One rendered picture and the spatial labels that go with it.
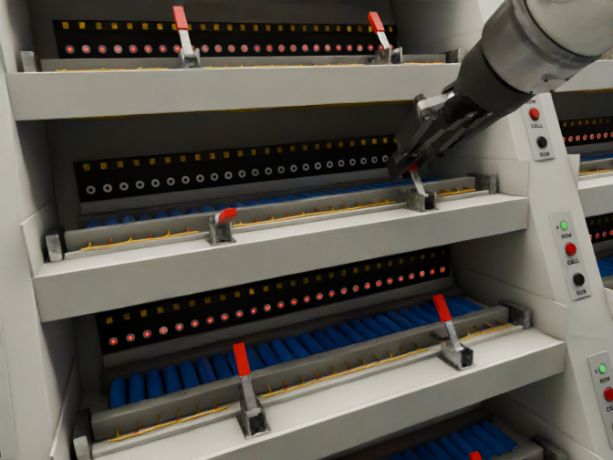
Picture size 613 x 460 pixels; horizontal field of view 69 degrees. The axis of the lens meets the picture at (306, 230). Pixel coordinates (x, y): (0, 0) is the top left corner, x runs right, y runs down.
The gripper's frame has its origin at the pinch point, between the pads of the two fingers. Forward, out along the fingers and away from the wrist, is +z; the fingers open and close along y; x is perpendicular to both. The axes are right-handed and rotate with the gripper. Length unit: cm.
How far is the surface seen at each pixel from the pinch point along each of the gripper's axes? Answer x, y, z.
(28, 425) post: -21, -46, 0
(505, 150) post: -0.6, 16.0, -0.7
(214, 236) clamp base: -7.0, -27.5, -1.3
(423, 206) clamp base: -7.2, -1.0, -1.1
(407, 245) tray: -11.5, -4.1, 0.4
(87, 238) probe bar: -3.5, -40.2, 3.5
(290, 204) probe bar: -2.8, -16.6, 3.7
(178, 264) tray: -9.1, -31.7, -1.0
